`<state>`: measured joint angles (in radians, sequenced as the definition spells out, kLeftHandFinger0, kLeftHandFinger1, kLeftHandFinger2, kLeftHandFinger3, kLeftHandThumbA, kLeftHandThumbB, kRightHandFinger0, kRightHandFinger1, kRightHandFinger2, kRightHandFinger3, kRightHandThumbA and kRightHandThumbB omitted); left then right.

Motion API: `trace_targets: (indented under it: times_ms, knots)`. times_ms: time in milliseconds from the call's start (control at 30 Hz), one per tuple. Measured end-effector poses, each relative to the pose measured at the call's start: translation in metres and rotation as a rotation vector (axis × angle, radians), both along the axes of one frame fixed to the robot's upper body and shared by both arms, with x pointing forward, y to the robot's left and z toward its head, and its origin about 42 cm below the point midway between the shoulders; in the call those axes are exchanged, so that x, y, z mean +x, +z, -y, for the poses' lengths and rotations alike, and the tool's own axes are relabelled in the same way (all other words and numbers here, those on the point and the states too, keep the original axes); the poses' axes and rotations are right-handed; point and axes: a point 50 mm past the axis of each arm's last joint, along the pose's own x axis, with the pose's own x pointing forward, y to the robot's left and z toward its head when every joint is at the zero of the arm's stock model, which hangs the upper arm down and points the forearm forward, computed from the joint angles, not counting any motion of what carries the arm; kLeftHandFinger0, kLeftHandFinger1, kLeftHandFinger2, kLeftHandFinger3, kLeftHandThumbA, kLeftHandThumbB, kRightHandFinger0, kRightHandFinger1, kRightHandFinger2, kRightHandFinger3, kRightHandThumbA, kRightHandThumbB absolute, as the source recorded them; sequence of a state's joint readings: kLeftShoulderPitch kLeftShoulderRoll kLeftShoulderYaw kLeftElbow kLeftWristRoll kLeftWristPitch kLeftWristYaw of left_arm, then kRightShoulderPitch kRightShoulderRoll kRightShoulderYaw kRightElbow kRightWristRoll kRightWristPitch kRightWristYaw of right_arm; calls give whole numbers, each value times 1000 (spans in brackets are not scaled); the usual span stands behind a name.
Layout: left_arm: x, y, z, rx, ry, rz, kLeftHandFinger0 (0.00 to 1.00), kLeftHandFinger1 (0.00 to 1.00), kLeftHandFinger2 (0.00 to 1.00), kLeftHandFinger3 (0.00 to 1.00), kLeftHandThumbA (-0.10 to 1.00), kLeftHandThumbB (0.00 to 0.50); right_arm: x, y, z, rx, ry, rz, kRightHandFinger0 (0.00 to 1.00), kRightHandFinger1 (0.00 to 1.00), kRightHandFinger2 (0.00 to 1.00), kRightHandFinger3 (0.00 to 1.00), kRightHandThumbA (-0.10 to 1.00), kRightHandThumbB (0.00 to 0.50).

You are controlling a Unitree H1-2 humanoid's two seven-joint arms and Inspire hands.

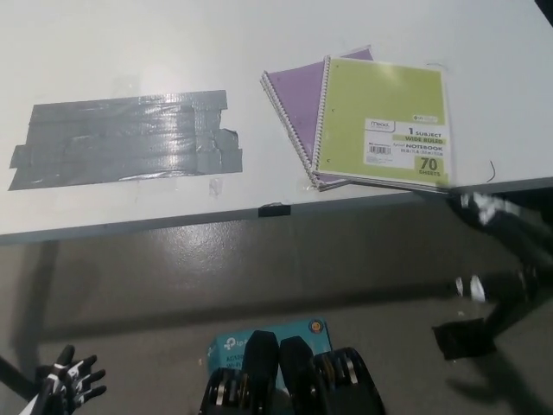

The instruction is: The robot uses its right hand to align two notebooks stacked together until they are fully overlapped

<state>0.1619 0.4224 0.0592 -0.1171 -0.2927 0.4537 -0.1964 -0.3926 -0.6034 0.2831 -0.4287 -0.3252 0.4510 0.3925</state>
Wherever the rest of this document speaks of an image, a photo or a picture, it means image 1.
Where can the clear tape piece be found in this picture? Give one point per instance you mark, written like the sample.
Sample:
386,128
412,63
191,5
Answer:
217,187

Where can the green Mead spiral notebook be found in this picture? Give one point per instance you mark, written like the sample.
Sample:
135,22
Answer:
380,99

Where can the small black tape strip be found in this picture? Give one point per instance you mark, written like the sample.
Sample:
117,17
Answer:
275,210

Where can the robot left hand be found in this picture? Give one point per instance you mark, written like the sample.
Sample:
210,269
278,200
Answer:
69,380

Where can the black slanted table leg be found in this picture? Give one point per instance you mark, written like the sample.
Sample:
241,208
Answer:
17,376

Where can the purple spiral notebook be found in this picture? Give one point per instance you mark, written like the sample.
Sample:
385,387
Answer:
294,91

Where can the grey duct tape patch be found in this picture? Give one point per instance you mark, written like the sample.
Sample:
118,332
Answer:
129,142

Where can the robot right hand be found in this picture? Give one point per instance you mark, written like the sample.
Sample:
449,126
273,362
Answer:
484,212

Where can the teal tp-link router box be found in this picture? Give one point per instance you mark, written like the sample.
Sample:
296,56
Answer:
229,346

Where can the black floor tape patch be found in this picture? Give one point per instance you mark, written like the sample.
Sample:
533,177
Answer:
462,341

